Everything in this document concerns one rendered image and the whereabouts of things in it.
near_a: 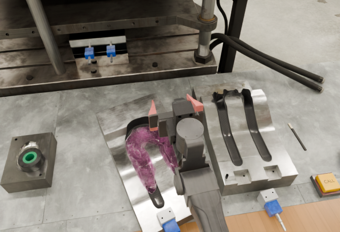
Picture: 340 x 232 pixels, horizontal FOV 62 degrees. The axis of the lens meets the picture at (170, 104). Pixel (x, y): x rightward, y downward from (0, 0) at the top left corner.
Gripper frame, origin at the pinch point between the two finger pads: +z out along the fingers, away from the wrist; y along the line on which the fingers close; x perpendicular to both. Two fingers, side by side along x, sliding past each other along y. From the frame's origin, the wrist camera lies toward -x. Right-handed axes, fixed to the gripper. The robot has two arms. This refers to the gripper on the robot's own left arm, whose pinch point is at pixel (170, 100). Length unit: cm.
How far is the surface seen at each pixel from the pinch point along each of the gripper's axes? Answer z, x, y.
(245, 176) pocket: -10.4, 33.9, -24.3
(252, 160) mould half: -6.5, 31.1, -28.0
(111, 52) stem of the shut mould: 66, 31, 15
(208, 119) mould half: 13.3, 28.8, -18.1
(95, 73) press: 65, 41, 25
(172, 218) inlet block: -19.2, 32.2, 3.9
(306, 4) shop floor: 226, 117, -224
